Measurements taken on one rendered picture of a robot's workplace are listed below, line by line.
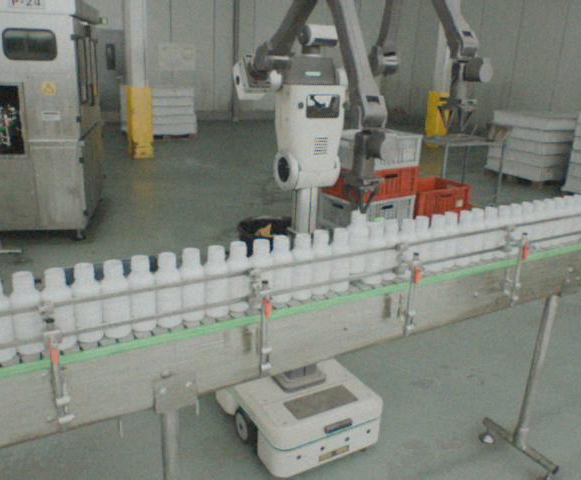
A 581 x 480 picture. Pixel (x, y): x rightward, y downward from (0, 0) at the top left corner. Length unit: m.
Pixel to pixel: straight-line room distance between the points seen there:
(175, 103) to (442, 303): 9.45
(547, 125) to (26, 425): 7.71
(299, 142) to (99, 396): 1.14
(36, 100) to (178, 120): 6.28
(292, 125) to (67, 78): 3.04
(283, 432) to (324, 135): 1.12
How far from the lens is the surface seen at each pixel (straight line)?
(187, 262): 1.21
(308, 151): 1.97
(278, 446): 2.16
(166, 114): 10.74
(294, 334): 1.37
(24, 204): 4.99
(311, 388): 2.36
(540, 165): 8.34
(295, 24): 1.69
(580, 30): 12.79
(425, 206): 4.29
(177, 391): 1.29
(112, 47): 13.36
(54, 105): 4.78
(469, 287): 1.75
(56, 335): 1.09
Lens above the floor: 1.58
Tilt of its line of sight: 19 degrees down
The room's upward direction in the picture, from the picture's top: 3 degrees clockwise
